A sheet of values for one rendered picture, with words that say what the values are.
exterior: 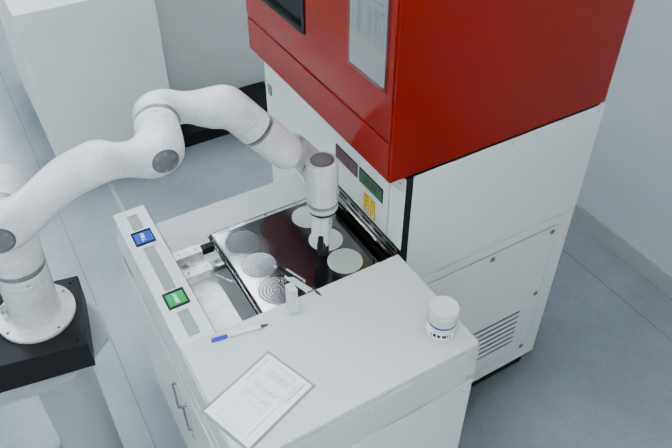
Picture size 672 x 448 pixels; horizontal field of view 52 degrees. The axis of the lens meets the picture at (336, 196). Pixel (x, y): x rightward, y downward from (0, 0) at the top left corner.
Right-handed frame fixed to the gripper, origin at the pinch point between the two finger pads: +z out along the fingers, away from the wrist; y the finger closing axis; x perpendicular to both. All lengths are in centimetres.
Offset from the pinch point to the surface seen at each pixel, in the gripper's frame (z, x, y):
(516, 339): 70, 69, -29
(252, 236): 2.1, -21.4, -5.4
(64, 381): 10, -61, 43
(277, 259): 2.0, -12.6, 3.3
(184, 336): -4.0, -29.5, 36.8
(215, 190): 92, -72, -131
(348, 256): 2.0, 7.2, 0.2
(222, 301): 4.0, -25.2, 18.3
